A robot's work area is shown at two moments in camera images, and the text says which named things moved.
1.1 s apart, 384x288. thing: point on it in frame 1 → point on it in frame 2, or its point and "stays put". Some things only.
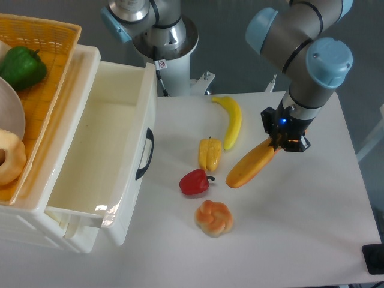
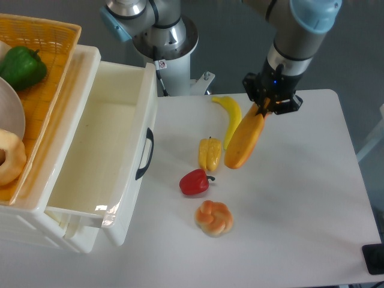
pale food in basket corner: [4, 48] stays put
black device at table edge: [373, 254] stays put
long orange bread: [250, 164] → [246, 137]
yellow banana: [234, 121] stays put
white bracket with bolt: [198, 86] stays put
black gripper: [285, 129] → [273, 89]
